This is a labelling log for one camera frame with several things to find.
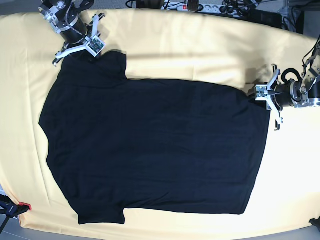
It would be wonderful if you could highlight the black box behind table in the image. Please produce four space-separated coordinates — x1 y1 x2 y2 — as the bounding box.
246 9 283 29

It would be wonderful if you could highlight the black red table clamp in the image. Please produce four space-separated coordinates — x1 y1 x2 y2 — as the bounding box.
0 194 32 219

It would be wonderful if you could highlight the white power strip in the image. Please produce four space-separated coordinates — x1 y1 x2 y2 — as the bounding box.
161 1 237 16

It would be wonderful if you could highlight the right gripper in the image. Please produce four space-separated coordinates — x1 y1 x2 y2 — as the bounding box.
61 18 102 50

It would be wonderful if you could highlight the black T-shirt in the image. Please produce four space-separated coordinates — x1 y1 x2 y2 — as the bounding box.
39 51 270 225

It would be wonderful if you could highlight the black clamp at right corner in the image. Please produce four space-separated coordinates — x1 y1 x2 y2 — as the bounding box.
309 217 320 231

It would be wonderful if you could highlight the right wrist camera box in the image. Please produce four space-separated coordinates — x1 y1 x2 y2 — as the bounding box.
85 35 106 57

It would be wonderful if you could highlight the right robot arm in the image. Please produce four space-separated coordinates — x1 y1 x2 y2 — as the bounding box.
38 0 95 45

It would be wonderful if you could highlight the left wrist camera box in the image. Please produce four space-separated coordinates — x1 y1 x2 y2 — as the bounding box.
254 84 269 101

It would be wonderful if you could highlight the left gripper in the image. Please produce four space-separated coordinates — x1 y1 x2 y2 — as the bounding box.
271 83 295 110

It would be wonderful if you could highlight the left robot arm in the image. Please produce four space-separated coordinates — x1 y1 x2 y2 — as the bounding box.
271 39 320 111

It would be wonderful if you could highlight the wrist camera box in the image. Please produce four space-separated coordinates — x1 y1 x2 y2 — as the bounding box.
85 35 106 57
254 84 269 101

